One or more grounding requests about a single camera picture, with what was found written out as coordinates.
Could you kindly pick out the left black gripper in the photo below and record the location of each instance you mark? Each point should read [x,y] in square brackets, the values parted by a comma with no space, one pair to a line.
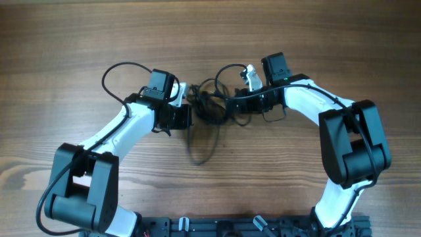
[185,120]

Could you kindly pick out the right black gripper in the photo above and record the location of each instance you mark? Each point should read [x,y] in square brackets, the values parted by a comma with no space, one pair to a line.
[245,105]

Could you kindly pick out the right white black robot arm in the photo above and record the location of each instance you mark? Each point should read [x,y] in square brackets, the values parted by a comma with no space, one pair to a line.
[353,146]

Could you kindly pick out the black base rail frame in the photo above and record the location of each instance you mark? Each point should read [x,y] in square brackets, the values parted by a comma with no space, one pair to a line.
[293,226]

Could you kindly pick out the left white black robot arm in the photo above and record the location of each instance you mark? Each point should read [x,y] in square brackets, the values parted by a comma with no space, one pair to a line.
[83,186]

